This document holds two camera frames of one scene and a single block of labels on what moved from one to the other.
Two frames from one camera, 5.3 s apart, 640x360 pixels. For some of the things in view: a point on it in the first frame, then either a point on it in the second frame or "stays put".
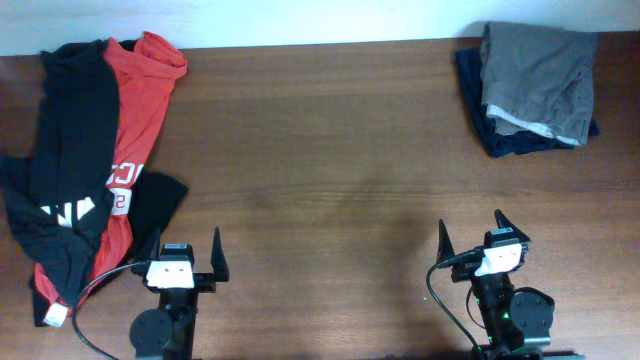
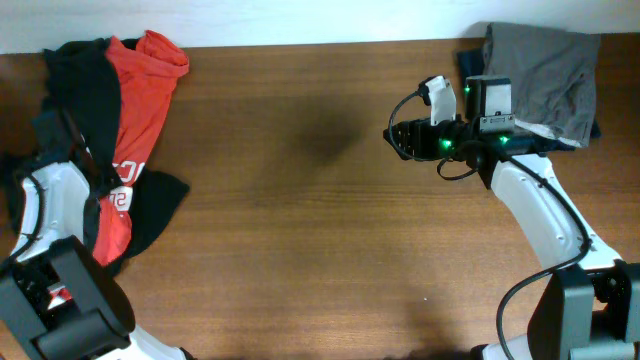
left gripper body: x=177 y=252 to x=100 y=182
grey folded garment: x=540 y=78 stays put
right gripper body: x=465 y=272 to x=447 y=137
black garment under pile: x=155 y=196 stays put
